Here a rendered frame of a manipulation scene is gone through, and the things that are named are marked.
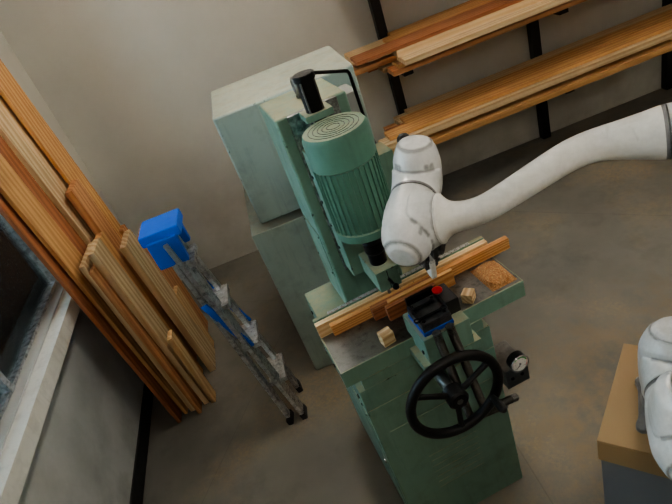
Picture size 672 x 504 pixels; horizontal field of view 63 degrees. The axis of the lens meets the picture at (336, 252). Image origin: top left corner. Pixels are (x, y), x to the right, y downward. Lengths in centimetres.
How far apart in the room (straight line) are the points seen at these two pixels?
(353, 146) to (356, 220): 20
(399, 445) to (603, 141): 113
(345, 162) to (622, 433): 96
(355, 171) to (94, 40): 255
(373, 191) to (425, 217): 37
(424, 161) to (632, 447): 87
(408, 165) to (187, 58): 264
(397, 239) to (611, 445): 82
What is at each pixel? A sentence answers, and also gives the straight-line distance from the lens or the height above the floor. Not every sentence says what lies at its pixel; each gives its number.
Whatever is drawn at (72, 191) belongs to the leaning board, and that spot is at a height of 121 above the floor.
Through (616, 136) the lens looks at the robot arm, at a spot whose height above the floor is 146.
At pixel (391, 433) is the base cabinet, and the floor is 58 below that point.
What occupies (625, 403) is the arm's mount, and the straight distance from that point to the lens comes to 167.
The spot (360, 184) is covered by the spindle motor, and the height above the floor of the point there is 137.
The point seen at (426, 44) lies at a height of 109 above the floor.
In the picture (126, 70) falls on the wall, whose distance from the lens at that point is 369.
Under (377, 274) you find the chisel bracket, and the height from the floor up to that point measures 107.
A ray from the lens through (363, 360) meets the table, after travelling 157.
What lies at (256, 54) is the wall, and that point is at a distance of 366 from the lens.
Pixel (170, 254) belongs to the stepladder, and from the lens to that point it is 216.
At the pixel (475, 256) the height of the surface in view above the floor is 93.
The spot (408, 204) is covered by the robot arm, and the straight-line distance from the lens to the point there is 108.
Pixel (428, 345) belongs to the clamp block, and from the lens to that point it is 149.
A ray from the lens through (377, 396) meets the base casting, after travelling 167.
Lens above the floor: 198
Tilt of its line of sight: 32 degrees down
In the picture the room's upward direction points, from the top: 21 degrees counter-clockwise
